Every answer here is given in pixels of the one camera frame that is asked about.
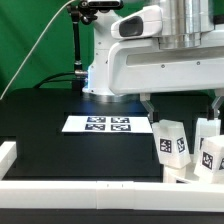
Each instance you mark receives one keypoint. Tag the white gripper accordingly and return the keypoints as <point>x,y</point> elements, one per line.
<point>140,66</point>

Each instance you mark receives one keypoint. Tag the white round stool seat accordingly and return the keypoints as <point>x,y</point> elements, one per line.
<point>183,175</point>

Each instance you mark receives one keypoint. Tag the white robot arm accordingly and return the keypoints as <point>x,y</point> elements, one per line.
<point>167,46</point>

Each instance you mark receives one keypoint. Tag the paper sheet with tags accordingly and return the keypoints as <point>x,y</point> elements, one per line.
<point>107,124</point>

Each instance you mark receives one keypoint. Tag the white left barrier block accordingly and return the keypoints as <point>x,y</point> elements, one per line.
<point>8,155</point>

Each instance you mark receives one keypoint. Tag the white front barrier rail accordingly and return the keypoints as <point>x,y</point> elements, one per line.
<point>111,195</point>

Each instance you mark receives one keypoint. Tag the black camera on mount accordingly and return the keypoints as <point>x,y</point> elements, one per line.
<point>101,4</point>

